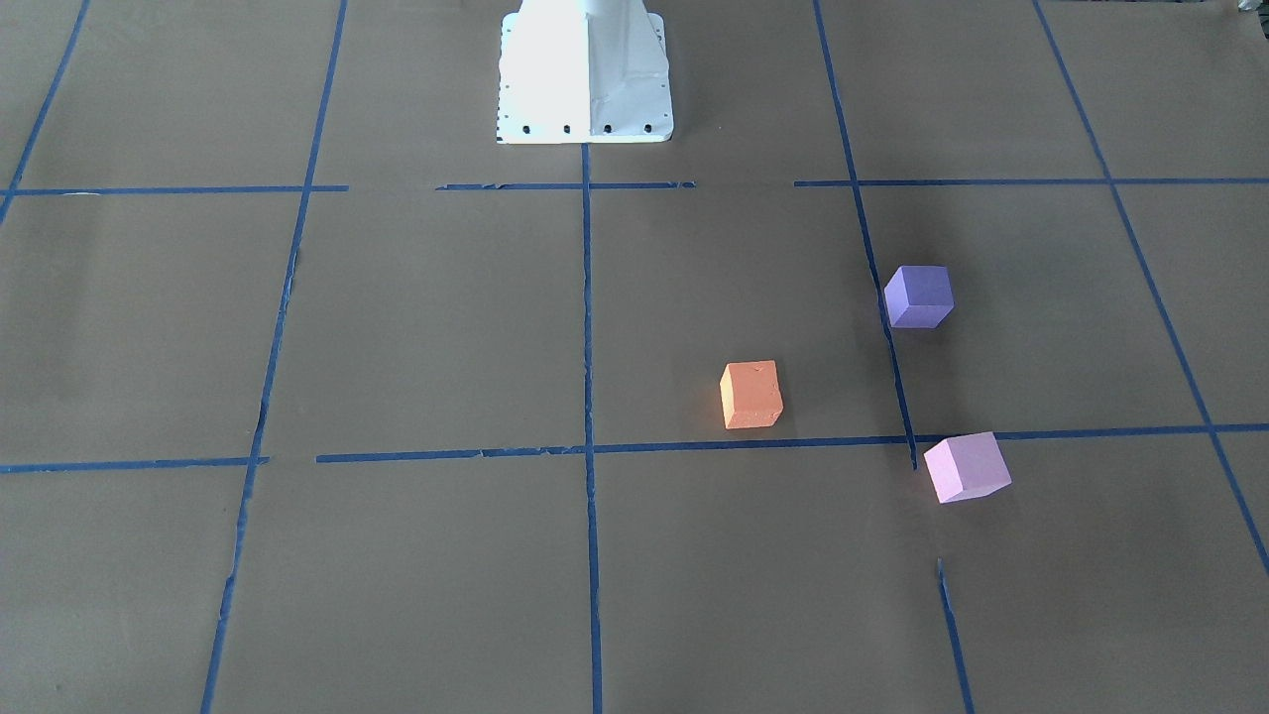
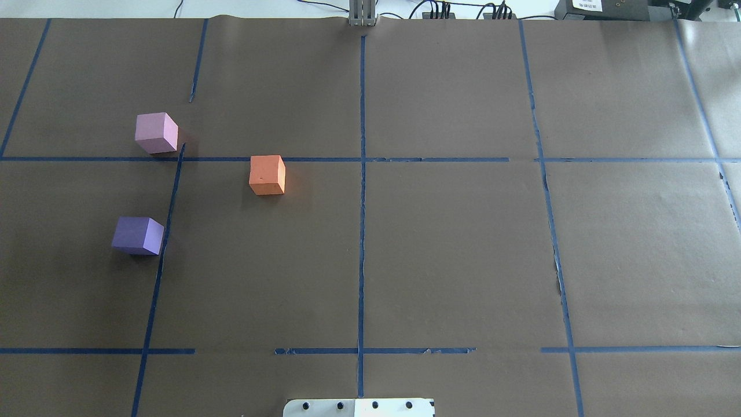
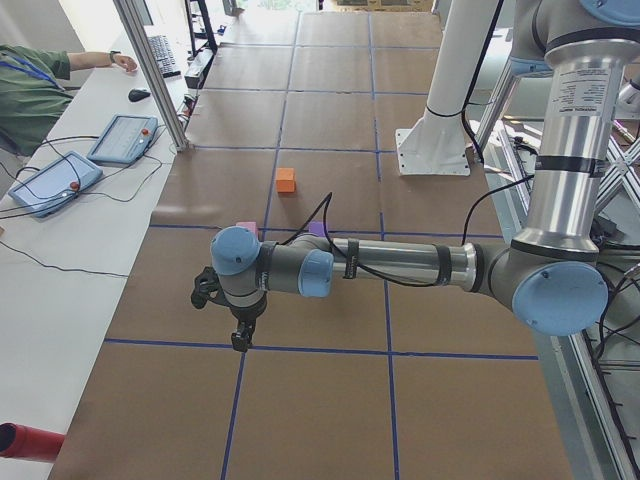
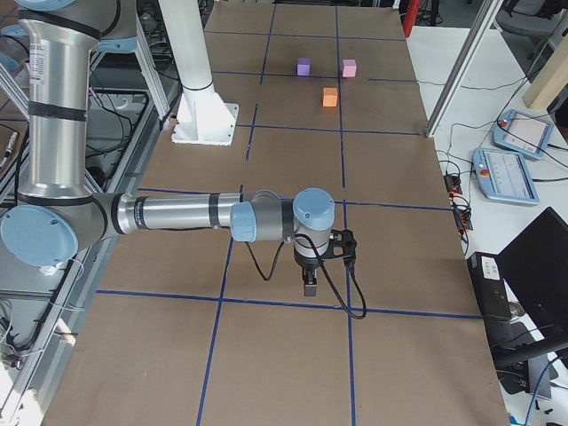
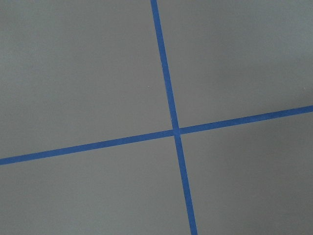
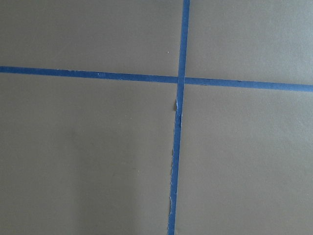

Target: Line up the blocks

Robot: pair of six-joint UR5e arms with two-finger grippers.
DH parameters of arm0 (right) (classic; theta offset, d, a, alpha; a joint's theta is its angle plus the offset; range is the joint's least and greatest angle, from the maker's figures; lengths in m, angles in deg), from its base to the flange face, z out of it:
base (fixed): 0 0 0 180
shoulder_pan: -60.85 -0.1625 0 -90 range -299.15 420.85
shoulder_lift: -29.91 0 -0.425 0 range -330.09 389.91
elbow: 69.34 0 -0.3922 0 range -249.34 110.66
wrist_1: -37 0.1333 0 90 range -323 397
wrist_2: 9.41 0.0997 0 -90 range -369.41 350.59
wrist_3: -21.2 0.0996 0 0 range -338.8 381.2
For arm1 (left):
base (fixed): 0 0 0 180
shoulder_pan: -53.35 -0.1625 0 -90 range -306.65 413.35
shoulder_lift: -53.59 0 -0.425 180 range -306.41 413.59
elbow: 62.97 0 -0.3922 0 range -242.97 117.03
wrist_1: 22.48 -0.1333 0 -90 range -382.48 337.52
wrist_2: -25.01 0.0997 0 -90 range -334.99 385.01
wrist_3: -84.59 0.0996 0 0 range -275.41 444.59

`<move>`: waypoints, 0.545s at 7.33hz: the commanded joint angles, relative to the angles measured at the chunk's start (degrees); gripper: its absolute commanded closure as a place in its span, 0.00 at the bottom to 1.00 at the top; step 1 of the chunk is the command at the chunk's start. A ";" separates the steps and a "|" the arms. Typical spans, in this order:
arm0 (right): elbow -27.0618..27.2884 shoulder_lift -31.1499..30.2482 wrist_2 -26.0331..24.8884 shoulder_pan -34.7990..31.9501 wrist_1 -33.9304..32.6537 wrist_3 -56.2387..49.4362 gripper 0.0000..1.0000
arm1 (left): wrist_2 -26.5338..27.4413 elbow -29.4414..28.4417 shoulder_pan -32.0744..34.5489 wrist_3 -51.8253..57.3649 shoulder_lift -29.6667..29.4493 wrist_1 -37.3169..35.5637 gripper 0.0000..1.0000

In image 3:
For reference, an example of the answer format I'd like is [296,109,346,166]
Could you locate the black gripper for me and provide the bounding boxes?
[230,297,268,352]

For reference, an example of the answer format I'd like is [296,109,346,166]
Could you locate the orange foam cube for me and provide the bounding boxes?
[275,167,296,194]

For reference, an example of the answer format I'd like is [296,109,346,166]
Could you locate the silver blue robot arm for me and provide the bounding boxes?
[191,1,639,352]

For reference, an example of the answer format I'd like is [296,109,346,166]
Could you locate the person's hand with watch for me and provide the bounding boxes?
[110,52,138,73]

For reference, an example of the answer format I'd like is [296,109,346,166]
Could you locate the pink foam cube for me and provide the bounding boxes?
[236,221,259,236]

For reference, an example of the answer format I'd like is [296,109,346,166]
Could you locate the purple foam cube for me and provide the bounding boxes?
[308,221,328,238]

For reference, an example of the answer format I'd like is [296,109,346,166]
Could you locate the far blue teach pendant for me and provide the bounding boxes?
[87,115,158,165]

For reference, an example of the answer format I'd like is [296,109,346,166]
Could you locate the blue teach pendant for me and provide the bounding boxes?
[8,151,103,217]
[87,115,158,165]

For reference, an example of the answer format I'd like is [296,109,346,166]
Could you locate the near blue teach pendant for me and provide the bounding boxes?
[8,151,103,217]

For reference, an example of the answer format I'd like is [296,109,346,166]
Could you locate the red cylinder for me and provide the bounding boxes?
[1,422,65,463]

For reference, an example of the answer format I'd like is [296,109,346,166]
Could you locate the black computer mouse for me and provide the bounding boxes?
[128,88,151,103]

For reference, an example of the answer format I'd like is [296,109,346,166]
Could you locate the black keyboard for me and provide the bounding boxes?
[147,35,181,78]

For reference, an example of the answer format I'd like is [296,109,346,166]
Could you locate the person in green shirt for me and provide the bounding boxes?
[1,45,118,157]

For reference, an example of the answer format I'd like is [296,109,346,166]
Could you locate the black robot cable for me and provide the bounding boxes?
[285,191,335,246]

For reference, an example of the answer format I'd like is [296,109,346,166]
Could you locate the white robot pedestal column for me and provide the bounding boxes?
[396,0,503,176]

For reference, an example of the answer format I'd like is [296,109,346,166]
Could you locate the aluminium frame post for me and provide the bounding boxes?
[113,0,189,152]

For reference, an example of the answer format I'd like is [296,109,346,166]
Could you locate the aluminium lattice frame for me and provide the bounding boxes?
[474,24,640,480]

